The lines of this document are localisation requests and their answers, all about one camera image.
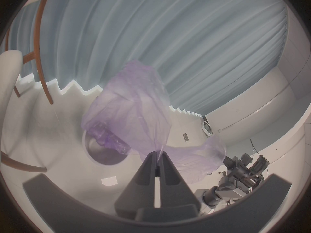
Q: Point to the white cushioned wooden chair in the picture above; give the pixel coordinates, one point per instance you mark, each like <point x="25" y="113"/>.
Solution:
<point x="9" y="69"/>

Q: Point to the purple plastic bag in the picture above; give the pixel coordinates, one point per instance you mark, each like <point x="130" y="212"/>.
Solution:
<point x="126" y="105"/>

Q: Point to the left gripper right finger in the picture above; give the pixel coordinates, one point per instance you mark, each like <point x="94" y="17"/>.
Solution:
<point x="177" y="190"/>

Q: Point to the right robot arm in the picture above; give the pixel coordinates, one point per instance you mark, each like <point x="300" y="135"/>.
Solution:
<point x="230" y="190"/>

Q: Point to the pale blue curtain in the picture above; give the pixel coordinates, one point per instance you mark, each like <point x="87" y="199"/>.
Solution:
<point x="170" y="45"/>

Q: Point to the white trash bin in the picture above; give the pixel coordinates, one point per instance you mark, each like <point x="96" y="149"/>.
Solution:
<point x="102" y="154"/>

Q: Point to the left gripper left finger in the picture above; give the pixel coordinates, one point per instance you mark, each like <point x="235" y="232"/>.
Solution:
<point x="136" y="190"/>

